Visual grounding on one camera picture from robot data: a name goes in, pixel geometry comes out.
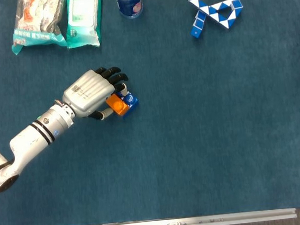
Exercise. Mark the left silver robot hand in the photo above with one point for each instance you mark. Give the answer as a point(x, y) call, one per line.
point(89, 93)

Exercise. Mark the orange toy brick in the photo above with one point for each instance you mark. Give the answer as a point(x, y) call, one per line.
point(117, 106)

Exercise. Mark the blue toy brick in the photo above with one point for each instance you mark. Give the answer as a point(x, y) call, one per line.
point(132, 101)

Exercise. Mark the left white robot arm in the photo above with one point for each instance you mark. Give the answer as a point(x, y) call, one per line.
point(27, 137)

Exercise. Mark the green wet wipes pack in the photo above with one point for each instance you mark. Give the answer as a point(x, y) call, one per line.
point(82, 20)

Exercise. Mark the teal clear snack bag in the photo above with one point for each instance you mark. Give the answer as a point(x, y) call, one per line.
point(35, 25)

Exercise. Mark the blue white snake puzzle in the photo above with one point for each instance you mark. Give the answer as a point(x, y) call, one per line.
point(213, 10)

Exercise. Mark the blue label plastic bottle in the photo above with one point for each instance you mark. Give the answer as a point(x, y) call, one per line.
point(129, 2)

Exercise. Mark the teal felt table cloth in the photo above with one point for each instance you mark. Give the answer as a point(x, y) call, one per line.
point(196, 153)

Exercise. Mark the aluminium profile rail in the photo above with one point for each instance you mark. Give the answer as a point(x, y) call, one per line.
point(176, 224)

